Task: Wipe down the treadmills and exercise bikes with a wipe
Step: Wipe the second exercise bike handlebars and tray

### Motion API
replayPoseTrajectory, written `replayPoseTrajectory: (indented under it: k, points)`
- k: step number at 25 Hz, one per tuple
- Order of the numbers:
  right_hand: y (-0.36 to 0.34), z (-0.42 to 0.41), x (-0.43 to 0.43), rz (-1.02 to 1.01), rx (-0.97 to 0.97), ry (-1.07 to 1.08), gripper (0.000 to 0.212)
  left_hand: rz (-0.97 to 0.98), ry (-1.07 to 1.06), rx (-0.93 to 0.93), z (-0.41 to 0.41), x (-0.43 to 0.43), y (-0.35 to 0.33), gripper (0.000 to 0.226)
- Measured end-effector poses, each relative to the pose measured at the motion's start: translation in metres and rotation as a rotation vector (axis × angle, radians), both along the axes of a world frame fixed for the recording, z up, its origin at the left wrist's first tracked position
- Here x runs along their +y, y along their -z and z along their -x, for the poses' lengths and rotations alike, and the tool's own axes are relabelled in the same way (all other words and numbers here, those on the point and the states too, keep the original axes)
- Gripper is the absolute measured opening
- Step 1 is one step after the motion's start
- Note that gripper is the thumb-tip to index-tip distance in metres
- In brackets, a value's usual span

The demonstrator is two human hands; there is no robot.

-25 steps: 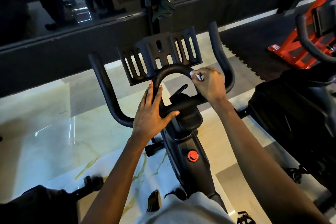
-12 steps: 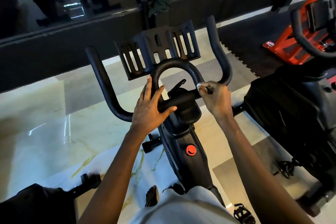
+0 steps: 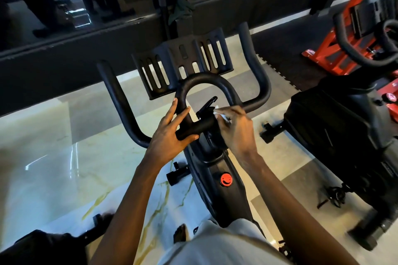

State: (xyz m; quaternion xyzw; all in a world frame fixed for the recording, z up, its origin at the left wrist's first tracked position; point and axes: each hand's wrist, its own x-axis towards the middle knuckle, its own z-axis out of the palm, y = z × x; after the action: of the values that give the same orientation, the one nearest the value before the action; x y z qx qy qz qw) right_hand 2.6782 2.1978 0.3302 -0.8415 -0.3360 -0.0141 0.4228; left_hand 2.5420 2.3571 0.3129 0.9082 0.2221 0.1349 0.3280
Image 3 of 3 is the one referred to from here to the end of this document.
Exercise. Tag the person's left hand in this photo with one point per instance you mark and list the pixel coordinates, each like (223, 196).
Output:
(165, 140)

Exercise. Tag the person's right hand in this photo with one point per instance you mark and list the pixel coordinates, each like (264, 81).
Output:
(239, 134)

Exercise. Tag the small white wipe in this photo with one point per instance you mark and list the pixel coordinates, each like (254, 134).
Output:
(222, 116)

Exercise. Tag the red gym machine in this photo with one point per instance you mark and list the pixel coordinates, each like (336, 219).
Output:
(336, 44)

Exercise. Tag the person's left forearm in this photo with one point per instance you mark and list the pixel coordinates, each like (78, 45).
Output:
(124, 218)

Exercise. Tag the person's right forearm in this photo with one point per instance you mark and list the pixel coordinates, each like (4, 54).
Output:
(298, 212)

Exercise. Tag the person's bare foot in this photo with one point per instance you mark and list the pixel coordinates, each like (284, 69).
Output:
(180, 232)

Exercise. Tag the black interlocking foam mat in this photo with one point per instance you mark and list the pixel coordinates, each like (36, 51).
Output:
(286, 44)

